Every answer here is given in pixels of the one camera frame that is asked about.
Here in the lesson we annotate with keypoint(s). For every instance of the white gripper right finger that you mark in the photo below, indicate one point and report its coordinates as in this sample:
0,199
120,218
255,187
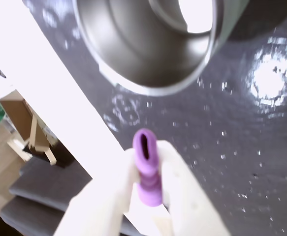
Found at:
190,196

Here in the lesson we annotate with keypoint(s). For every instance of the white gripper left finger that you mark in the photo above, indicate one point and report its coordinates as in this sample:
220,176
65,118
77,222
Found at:
101,196

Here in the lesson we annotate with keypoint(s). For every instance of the purple rubber pen grip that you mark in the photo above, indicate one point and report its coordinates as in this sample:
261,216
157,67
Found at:
148,172

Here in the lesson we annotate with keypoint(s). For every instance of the grey metal cup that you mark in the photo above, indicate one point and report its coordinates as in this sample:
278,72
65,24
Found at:
143,49

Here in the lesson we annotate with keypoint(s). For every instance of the dark textured table mat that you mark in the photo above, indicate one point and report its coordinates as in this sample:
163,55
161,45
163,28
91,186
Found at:
219,147

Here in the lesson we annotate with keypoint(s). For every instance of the grey fabric sofa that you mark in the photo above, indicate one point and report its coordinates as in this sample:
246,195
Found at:
40,196

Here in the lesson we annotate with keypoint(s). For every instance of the brown cardboard box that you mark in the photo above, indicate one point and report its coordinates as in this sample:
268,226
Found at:
17,115

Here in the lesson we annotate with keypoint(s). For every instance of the beige wooden frame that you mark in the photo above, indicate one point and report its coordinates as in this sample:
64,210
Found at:
35,140

